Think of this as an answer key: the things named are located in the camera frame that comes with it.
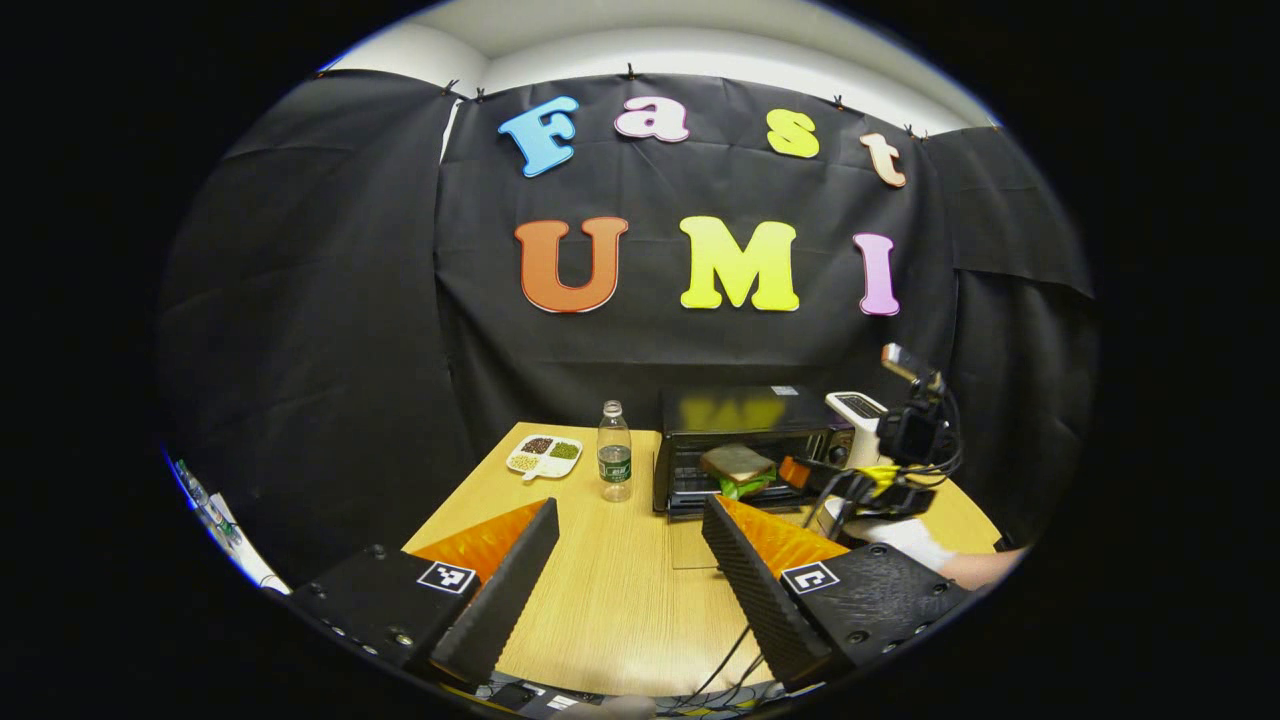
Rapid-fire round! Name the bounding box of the row of black cloth clips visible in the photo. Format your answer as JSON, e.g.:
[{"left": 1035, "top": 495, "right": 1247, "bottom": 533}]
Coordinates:
[{"left": 318, "top": 62, "right": 1001, "bottom": 139}]

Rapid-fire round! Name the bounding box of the bundle of black cables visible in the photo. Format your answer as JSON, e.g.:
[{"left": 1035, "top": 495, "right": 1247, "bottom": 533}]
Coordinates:
[{"left": 655, "top": 625, "right": 796, "bottom": 715}]

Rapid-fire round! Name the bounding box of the black device with white label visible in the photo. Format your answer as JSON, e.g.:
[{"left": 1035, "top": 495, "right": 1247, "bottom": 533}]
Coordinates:
[{"left": 478, "top": 680, "right": 603, "bottom": 719}]

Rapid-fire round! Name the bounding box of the white toaster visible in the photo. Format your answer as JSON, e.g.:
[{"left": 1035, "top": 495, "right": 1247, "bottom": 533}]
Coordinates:
[{"left": 825, "top": 390, "right": 891, "bottom": 471}]

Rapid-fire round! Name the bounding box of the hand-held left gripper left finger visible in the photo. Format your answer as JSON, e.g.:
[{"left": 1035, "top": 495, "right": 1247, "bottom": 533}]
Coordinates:
[{"left": 283, "top": 497, "right": 563, "bottom": 693}]

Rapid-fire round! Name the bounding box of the white and green clutter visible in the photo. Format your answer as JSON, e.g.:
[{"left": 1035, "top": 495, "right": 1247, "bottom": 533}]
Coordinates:
[{"left": 172, "top": 458, "right": 293, "bottom": 593}]

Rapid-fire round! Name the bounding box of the black electric oven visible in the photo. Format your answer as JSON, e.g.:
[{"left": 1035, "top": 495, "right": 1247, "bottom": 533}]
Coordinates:
[{"left": 652, "top": 385, "right": 859, "bottom": 571}]

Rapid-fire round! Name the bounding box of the clear water bottle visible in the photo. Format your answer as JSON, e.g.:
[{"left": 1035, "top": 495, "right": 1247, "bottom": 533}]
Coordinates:
[{"left": 597, "top": 400, "right": 634, "bottom": 503}]

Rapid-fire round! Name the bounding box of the white divided plate of beans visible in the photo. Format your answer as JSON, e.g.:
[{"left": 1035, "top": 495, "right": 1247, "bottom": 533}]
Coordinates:
[{"left": 505, "top": 433, "right": 585, "bottom": 483}]

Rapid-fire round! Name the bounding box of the lettuce sandwich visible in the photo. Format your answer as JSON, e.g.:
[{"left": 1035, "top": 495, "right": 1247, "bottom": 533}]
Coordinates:
[{"left": 698, "top": 443, "right": 781, "bottom": 501}]

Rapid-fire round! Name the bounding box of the black backdrop cloth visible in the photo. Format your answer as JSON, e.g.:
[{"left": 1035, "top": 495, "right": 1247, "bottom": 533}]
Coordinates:
[{"left": 155, "top": 65, "right": 1101, "bottom": 591}]

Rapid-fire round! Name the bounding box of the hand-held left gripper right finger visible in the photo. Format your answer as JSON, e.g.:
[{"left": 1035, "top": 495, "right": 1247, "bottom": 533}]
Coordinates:
[{"left": 700, "top": 493, "right": 976, "bottom": 694}]

